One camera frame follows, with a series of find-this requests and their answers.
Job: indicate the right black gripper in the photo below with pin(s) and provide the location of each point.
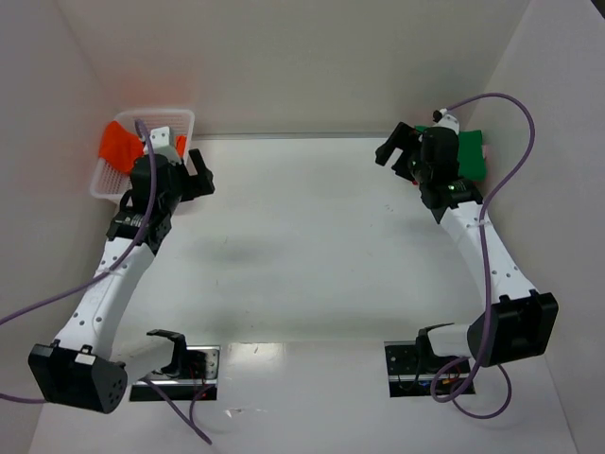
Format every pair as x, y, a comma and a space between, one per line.
404, 154

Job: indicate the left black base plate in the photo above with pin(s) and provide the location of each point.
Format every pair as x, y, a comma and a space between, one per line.
198, 377

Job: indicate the green folded t shirt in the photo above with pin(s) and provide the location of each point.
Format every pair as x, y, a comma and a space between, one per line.
471, 164

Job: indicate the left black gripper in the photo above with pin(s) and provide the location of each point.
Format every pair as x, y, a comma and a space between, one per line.
195, 179

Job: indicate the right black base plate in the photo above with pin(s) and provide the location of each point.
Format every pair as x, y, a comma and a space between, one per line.
408, 378

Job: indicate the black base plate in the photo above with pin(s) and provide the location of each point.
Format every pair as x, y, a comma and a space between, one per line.
408, 378
198, 377

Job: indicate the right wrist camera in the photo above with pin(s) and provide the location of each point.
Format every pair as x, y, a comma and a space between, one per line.
442, 118

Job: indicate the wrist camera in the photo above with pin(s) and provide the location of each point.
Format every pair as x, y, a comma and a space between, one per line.
163, 143
442, 118

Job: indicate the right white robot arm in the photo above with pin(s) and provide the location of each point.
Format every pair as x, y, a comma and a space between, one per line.
518, 319

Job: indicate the orange t shirt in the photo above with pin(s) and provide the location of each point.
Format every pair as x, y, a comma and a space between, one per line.
120, 148

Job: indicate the pink folded t shirt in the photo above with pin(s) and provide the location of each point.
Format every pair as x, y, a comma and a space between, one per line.
485, 152

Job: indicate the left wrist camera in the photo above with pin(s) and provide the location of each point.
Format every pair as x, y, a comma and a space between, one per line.
163, 143

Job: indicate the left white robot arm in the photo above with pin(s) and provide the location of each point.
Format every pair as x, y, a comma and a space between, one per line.
79, 368

